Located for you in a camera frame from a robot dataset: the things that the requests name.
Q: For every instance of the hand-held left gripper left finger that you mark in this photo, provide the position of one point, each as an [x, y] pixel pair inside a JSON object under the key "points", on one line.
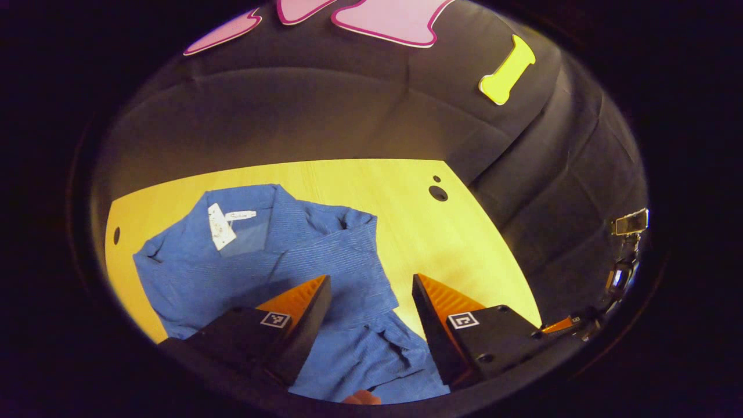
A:
{"points": [[307, 325]]}

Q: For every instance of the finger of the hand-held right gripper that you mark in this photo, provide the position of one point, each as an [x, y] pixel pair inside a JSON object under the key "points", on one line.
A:
{"points": [[560, 326]]}

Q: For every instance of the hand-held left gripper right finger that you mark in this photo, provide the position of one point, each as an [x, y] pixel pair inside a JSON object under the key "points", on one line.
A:
{"points": [[432, 331]]}

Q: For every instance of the blue button shirt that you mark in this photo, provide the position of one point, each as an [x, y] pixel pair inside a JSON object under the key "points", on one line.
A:
{"points": [[325, 255]]}

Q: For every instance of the silver device on stand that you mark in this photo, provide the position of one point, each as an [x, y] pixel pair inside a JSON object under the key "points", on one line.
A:
{"points": [[630, 222]]}

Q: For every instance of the black backdrop cloth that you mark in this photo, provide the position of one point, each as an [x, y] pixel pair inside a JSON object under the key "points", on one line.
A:
{"points": [[348, 110]]}

